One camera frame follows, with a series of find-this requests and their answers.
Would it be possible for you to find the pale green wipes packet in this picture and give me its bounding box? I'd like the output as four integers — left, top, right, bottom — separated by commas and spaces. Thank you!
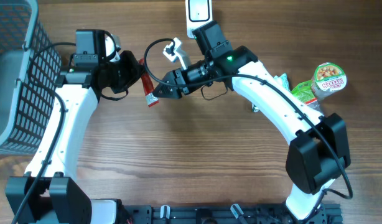
274, 73, 290, 91

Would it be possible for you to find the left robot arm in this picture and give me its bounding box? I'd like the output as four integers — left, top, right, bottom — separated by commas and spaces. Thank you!
0, 29, 144, 223

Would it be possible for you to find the instant noodle cup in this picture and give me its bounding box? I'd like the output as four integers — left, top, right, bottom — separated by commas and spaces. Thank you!
311, 62, 347, 100

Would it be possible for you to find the grey plastic mesh basket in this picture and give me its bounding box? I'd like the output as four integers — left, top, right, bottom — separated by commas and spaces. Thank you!
0, 0, 62, 155

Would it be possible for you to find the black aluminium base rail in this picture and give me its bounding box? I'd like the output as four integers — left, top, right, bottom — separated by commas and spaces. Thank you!
116, 203, 343, 224

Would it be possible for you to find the red snack packet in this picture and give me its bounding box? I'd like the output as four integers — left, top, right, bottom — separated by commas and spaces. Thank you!
141, 71, 159, 107

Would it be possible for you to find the white barcode scanner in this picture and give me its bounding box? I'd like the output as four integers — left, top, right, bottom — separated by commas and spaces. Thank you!
185, 0, 213, 39

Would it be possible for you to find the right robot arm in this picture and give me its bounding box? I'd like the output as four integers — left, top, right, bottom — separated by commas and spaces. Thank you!
153, 21, 351, 223

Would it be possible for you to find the green snack bag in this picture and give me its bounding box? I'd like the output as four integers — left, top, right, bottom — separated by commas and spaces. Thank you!
291, 80, 322, 113

